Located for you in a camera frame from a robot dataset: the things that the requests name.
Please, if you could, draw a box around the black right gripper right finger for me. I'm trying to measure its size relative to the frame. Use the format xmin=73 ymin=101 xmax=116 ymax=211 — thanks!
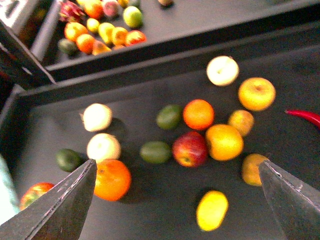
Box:
xmin=258 ymin=160 xmax=320 ymax=240

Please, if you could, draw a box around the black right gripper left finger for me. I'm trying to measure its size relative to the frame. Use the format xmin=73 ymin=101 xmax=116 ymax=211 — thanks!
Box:
xmin=0 ymin=159 xmax=97 ymax=240

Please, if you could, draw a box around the mint green shopping basket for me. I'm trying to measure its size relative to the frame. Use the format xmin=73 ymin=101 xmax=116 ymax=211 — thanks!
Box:
xmin=0 ymin=155 xmax=20 ymax=225

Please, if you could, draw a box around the yellow lemon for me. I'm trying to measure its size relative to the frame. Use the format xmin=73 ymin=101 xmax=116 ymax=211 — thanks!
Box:
xmin=196 ymin=190 xmax=229 ymax=232

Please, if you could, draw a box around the black fruit shelf tray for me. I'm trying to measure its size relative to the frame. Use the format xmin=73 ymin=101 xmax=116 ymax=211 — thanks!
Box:
xmin=0 ymin=23 xmax=320 ymax=240

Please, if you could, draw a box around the black upper shelf tray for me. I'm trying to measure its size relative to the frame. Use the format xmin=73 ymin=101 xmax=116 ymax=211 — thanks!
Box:
xmin=31 ymin=0 xmax=320 ymax=82

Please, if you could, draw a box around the orange persimmon with green calyx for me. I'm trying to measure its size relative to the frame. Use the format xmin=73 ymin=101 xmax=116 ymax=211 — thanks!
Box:
xmin=19 ymin=182 xmax=55 ymax=211

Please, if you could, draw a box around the dark green avocado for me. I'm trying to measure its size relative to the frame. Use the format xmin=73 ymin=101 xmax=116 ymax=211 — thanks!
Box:
xmin=55 ymin=148 xmax=83 ymax=173

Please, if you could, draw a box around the brownish yellow pear lower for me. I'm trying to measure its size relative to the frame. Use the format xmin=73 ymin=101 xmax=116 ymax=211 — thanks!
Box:
xmin=241 ymin=153 xmax=268 ymax=187

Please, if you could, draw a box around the brownish yellow pear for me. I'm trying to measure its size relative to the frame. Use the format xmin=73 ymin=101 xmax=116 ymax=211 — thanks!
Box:
xmin=227 ymin=109 xmax=255 ymax=137
xmin=241 ymin=153 xmax=268 ymax=187

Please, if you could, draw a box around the large orange middle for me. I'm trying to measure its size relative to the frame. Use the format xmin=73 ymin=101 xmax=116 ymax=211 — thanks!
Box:
xmin=93 ymin=159 xmax=132 ymax=202

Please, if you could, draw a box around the white apple middle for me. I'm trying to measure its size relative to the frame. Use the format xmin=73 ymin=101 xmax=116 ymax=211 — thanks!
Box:
xmin=86 ymin=133 xmax=121 ymax=163

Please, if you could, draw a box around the white apple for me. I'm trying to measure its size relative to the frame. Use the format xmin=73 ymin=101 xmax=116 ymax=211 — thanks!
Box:
xmin=206 ymin=55 xmax=240 ymax=87
xmin=86 ymin=133 xmax=121 ymax=163

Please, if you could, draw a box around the red chili pepper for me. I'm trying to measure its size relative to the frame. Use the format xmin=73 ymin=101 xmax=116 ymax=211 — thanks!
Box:
xmin=284 ymin=109 xmax=320 ymax=129

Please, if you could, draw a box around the yellow orange fruit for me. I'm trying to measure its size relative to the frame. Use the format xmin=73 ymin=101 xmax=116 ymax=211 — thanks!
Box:
xmin=205 ymin=124 xmax=244 ymax=162

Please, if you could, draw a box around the green lime lower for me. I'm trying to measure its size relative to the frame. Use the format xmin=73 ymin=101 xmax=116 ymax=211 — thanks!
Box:
xmin=139 ymin=141 xmax=172 ymax=164

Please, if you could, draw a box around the green lime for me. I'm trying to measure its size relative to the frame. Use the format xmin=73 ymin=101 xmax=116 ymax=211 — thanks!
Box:
xmin=139 ymin=141 xmax=172 ymax=164
xmin=156 ymin=104 xmax=183 ymax=130

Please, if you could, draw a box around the golden yellow apple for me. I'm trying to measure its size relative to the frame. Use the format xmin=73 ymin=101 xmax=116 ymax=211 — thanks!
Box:
xmin=238 ymin=77 xmax=276 ymax=112

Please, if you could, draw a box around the red apple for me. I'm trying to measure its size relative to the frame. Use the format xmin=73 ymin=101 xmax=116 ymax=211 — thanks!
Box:
xmin=172 ymin=131 xmax=208 ymax=168

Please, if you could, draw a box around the small orange tangerine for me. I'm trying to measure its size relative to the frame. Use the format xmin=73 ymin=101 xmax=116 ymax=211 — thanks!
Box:
xmin=182 ymin=99 xmax=215 ymax=131

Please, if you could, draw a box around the green lime upper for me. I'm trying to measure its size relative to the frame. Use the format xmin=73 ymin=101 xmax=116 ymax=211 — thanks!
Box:
xmin=156 ymin=104 xmax=183 ymax=130

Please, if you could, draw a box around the white apple right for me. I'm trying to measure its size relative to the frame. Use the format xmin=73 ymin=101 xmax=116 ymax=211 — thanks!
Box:
xmin=206 ymin=55 xmax=240 ymax=87

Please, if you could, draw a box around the pink dragon fruit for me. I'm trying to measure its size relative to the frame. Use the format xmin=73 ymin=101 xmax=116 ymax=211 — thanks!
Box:
xmin=59 ymin=0 xmax=85 ymax=23

